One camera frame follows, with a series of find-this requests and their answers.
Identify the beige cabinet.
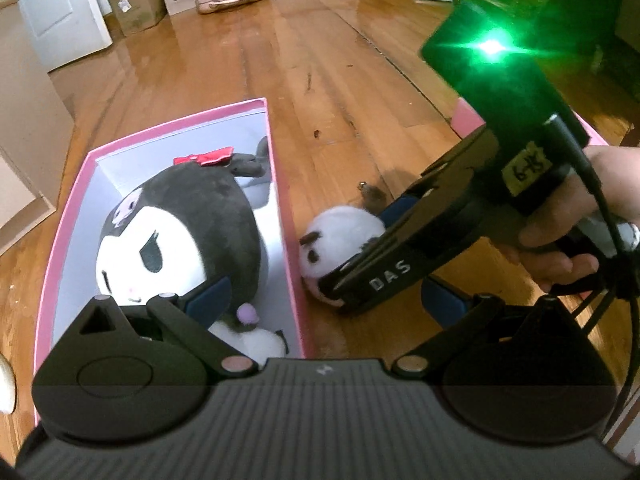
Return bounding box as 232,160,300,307
0,0,77,257

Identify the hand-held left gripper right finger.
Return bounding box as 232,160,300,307
392,276,602,377

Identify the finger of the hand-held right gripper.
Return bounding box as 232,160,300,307
377,127,502,233
320,195,482,317

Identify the pink storage box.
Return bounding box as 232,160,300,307
32,97,317,427

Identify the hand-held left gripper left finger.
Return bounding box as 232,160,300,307
74,275,259,379

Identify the small white plush toy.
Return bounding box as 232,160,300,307
298,207,389,309

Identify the pink box lid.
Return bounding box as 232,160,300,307
450,98,609,148

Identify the person's right hand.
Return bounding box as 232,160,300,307
517,145,640,297

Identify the large black white plush toy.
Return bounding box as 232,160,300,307
95,137,292,362

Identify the white round object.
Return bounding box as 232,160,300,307
0,355,17,415

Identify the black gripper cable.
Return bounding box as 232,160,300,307
544,113,640,442

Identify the white door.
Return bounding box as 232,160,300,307
9,0,114,74

